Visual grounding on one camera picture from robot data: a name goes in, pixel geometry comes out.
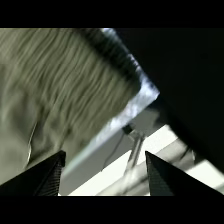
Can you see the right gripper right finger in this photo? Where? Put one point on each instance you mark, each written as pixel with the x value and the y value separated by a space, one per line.
pixel 168 180

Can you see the black garment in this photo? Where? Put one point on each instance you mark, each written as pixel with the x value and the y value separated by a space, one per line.
pixel 186 83

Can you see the silver frame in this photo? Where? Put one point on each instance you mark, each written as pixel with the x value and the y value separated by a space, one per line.
pixel 135 153

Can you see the khaki pants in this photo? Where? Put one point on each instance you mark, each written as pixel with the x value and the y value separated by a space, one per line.
pixel 56 90

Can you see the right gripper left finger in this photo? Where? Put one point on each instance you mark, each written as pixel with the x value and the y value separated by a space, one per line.
pixel 46 178

